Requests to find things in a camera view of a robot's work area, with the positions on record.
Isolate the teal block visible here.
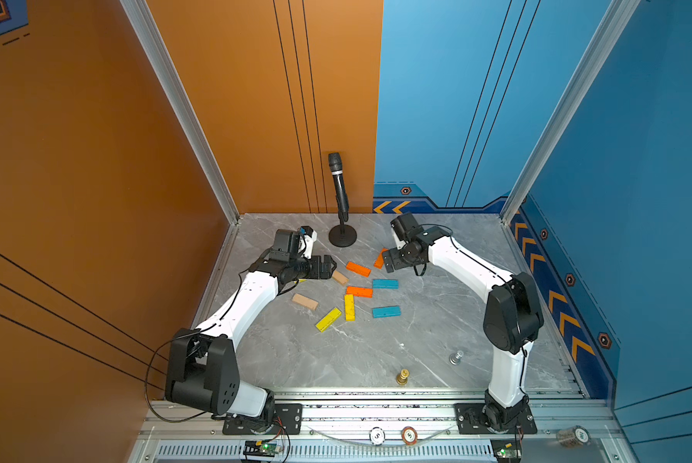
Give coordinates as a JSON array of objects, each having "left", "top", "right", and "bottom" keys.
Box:
[
  {"left": 372, "top": 306, "right": 402, "bottom": 318},
  {"left": 372, "top": 279, "right": 399, "bottom": 289}
]

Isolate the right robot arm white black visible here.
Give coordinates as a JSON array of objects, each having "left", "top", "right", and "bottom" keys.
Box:
[{"left": 382, "top": 222, "right": 544, "bottom": 432}]

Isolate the copper round disc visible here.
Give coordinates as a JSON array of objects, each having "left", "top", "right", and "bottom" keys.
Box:
[{"left": 401, "top": 426, "right": 418, "bottom": 446}]

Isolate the left green circuit board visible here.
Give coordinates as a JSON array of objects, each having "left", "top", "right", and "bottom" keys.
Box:
[{"left": 243, "top": 441, "right": 283, "bottom": 461}]

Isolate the black microphone on stand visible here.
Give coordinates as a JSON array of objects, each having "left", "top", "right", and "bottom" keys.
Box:
[{"left": 328, "top": 152, "right": 357, "bottom": 248}]

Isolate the silver cylinder weight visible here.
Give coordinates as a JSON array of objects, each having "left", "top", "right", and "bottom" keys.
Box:
[{"left": 449, "top": 350, "right": 465, "bottom": 366}]

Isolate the green circuit board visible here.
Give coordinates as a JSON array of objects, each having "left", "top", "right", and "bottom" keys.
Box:
[
  {"left": 243, "top": 441, "right": 283, "bottom": 461},
  {"left": 491, "top": 440, "right": 523, "bottom": 463}
]

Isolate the yellow block diagonal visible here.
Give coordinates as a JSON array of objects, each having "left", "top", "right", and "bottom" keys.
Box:
[{"left": 316, "top": 308, "right": 342, "bottom": 333}]

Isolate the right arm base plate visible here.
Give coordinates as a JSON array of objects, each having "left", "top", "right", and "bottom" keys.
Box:
[{"left": 454, "top": 400, "right": 538, "bottom": 435}]

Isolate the tan block lower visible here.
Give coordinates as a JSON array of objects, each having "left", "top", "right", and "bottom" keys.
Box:
[{"left": 292, "top": 293, "right": 319, "bottom": 311}]

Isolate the brass cylinder weight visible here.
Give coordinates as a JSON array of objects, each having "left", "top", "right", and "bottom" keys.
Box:
[{"left": 396, "top": 368, "right": 409, "bottom": 386}]

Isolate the tan block upper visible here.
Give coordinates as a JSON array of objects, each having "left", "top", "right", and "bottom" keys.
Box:
[{"left": 332, "top": 270, "right": 349, "bottom": 286}]

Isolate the right green circuit board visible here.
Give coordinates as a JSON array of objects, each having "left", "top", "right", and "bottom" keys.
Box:
[{"left": 491, "top": 440, "right": 523, "bottom": 463}]

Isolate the orange block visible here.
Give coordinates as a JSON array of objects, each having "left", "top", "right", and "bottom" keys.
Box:
[
  {"left": 346, "top": 262, "right": 371, "bottom": 278},
  {"left": 346, "top": 287, "right": 374, "bottom": 298},
  {"left": 374, "top": 248, "right": 387, "bottom": 269}
]

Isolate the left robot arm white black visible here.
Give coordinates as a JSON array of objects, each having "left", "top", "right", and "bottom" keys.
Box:
[{"left": 164, "top": 255, "right": 337, "bottom": 428}]

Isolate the tan block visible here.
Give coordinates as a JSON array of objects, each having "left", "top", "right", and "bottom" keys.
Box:
[
  {"left": 292, "top": 293, "right": 319, "bottom": 311},
  {"left": 332, "top": 270, "right": 349, "bottom": 286}
]

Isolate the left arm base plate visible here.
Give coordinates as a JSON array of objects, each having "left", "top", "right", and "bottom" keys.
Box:
[{"left": 222, "top": 402, "right": 303, "bottom": 436}]

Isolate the aluminium front rail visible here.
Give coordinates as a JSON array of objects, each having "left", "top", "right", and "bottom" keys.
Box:
[{"left": 136, "top": 387, "right": 619, "bottom": 441}]

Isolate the white round disc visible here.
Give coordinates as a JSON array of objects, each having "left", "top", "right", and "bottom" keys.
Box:
[{"left": 369, "top": 426, "right": 386, "bottom": 446}]

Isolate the yellow block upright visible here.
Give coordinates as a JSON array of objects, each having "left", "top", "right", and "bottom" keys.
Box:
[{"left": 344, "top": 294, "right": 355, "bottom": 321}]

